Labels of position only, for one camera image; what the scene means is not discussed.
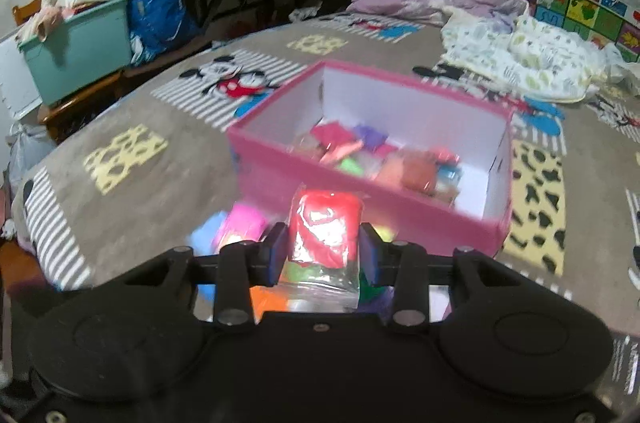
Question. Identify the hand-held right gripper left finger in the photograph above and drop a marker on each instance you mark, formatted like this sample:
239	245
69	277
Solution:
276	248

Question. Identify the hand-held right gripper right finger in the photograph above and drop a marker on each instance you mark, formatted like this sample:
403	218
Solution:
368	253

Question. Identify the red clay packet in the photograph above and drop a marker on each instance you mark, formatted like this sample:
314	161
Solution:
327	228

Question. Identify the pile of clay packets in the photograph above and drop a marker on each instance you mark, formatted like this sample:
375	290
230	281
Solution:
385	155
235	228

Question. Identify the pink cardboard box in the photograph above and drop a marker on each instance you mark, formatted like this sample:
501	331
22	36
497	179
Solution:
380	143

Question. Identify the loose pile of clay packets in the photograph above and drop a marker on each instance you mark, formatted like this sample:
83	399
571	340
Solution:
235	228

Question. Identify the cartoon mouse printed blanket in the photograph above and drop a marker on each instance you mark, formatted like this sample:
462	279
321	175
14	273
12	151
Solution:
150	153

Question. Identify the wooden bench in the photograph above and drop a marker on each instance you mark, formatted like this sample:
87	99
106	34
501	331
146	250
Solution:
75	103

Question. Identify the blue plastic bag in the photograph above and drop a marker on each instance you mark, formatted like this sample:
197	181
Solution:
157	15

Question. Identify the white leaf-print blanket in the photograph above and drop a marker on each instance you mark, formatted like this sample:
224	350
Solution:
535	48

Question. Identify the white plastic bag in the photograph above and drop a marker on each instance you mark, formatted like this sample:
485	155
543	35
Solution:
25	148

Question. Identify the teal plastic storage bin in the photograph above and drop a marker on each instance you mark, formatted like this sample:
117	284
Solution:
80	48

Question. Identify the colourful alphabet foam mat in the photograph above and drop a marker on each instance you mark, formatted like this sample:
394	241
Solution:
580	0

